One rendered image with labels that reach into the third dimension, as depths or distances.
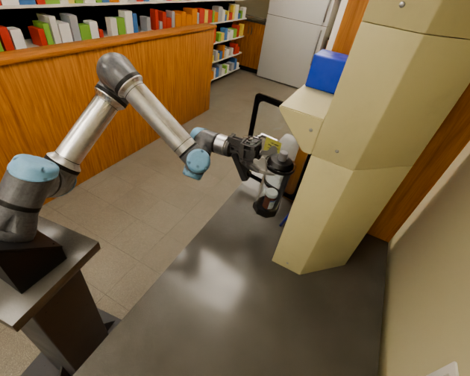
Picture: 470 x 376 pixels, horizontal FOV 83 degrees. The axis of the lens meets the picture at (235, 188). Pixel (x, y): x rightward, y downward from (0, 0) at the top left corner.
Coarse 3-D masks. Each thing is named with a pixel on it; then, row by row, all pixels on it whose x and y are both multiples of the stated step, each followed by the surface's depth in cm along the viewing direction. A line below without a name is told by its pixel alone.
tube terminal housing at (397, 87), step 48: (384, 48) 50; (432, 48) 49; (336, 96) 59; (384, 96) 54; (432, 96) 57; (336, 144) 64; (384, 144) 63; (336, 192) 71; (384, 192) 76; (288, 240) 89; (336, 240) 87
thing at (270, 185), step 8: (272, 168) 88; (264, 176) 93; (272, 176) 90; (280, 176) 89; (288, 176) 90; (264, 184) 94; (272, 184) 92; (280, 184) 92; (264, 192) 96; (272, 192) 94; (280, 192) 95; (256, 200) 102; (264, 200) 97; (272, 200) 96; (280, 200) 98; (264, 208) 99; (272, 208) 99
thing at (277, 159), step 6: (282, 150) 89; (270, 156) 92; (276, 156) 91; (282, 156) 88; (270, 162) 89; (276, 162) 88; (282, 162) 89; (288, 162) 90; (276, 168) 88; (282, 168) 88; (288, 168) 88
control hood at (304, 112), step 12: (300, 96) 72; (312, 96) 74; (324, 96) 75; (288, 108) 65; (300, 108) 66; (312, 108) 67; (324, 108) 68; (288, 120) 67; (300, 120) 65; (312, 120) 64; (324, 120) 63; (300, 132) 67; (312, 132) 65; (300, 144) 69; (312, 144) 67
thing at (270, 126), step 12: (264, 108) 106; (276, 108) 103; (264, 120) 108; (276, 120) 105; (264, 132) 111; (276, 132) 108; (288, 132) 104; (264, 144) 114; (276, 144) 110; (288, 144) 107; (288, 156) 109; (300, 156) 106; (300, 168) 109; (288, 192) 118
